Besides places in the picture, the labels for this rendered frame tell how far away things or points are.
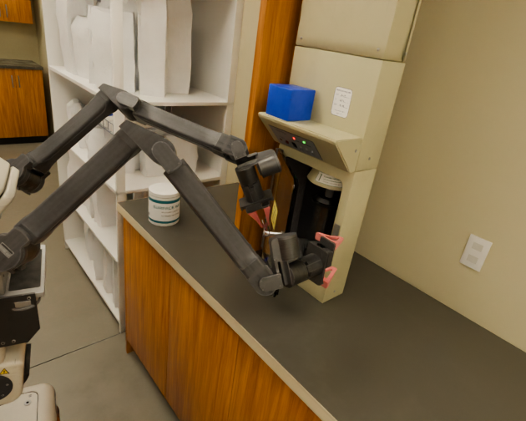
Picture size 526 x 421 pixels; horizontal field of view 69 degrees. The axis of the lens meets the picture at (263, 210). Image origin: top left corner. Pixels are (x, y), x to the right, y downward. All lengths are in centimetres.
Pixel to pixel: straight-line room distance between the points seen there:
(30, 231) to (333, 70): 86
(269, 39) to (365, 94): 36
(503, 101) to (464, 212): 37
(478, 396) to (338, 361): 38
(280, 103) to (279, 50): 21
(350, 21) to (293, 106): 26
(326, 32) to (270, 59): 20
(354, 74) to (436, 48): 44
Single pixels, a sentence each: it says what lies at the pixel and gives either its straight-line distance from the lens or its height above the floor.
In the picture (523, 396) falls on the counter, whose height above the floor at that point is 94.
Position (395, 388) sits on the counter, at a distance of 116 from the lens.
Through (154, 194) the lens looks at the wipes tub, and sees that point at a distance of 162.
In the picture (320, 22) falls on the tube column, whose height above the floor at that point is 178.
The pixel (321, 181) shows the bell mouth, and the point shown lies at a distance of 123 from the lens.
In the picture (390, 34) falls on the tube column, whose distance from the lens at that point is 108.
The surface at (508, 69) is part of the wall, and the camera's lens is 141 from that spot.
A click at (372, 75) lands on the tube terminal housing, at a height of 167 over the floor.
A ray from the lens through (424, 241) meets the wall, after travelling 156.
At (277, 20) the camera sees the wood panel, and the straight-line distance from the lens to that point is 129.
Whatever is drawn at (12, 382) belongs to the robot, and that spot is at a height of 73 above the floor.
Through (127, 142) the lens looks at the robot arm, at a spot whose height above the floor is 148.
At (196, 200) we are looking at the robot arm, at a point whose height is 137.
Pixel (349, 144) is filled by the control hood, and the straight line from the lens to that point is 106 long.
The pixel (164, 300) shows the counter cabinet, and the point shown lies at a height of 66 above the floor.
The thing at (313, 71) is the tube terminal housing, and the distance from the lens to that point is 122.
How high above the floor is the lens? 173
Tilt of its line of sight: 25 degrees down
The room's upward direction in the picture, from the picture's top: 9 degrees clockwise
